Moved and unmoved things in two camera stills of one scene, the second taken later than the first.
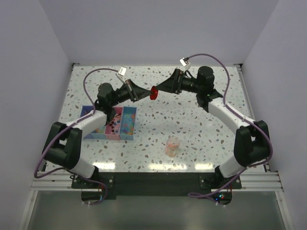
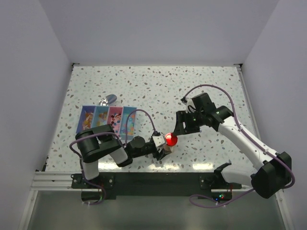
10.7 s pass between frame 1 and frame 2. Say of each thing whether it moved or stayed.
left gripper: moved
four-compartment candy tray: stayed
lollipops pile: stayed
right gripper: moved
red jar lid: moved
